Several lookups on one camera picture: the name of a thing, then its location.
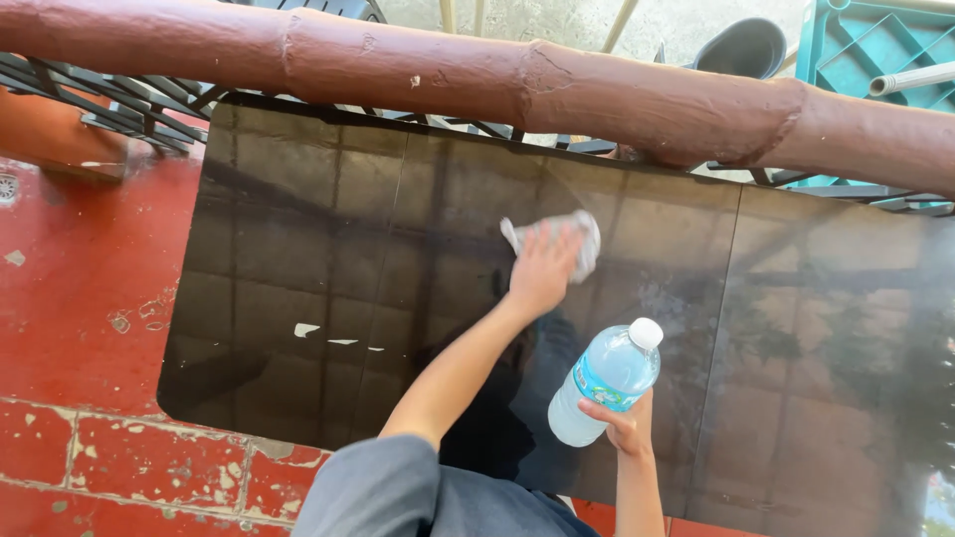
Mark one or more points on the person's right hand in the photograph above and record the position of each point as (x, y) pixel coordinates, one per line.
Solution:
(633, 431)

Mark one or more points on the person's left hand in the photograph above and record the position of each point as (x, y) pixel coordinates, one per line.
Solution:
(543, 272)

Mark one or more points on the person's left fingers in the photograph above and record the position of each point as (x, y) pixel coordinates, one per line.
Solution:
(550, 237)

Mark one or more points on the grey wiping cloth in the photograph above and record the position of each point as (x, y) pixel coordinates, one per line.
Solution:
(586, 242)

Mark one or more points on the clear plastic water bottle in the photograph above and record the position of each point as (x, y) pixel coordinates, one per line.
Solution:
(608, 373)

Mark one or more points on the brown painted railing pipe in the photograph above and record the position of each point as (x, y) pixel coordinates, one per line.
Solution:
(418, 67)

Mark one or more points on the dark grey plastic chair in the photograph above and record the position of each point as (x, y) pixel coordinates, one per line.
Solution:
(740, 48)

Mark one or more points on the person's grey clothing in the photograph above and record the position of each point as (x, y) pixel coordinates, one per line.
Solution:
(407, 492)

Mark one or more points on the teal plastic crate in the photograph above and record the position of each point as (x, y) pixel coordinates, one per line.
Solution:
(865, 41)

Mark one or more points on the grey plastic pipe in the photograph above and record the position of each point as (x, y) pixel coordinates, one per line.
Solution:
(914, 78)

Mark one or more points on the metal floor drain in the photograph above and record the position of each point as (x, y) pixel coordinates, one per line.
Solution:
(7, 186)

